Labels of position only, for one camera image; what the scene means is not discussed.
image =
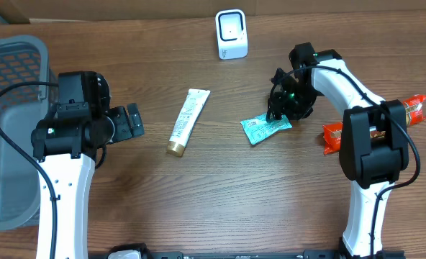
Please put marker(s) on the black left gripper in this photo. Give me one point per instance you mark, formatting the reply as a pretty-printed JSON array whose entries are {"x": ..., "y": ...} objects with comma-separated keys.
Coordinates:
[{"x": 128, "y": 129}]

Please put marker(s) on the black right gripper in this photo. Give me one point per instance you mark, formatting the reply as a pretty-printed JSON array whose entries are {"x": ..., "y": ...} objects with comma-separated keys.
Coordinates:
[{"x": 281, "y": 105}]

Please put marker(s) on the teal snack packet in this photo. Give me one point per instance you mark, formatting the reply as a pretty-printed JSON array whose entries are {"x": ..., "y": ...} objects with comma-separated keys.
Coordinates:
[{"x": 258, "y": 128}]

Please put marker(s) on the white tube with gold cap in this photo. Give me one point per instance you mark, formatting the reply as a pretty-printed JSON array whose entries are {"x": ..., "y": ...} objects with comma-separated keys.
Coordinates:
[{"x": 191, "y": 109}]

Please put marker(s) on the orange biscuit pack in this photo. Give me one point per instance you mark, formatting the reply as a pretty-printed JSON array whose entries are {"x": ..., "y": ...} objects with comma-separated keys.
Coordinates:
[{"x": 414, "y": 114}]

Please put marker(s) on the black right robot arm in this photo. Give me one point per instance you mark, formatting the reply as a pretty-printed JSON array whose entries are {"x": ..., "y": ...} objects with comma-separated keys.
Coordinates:
[{"x": 373, "y": 146}]

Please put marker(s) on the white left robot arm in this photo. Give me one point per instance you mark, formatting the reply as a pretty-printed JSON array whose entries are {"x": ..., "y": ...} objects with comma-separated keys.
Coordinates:
[{"x": 65, "y": 147}]

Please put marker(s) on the white barcode scanner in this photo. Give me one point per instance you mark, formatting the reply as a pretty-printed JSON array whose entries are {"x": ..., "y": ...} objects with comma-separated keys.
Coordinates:
[{"x": 232, "y": 35}]

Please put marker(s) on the grey plastic basket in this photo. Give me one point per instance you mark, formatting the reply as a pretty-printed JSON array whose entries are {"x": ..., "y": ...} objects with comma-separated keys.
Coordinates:
[{"x": 23, "y": 59}]

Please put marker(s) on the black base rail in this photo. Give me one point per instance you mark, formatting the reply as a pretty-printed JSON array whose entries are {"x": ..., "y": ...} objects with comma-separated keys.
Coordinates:
[{"x": 307, "y": 254}]

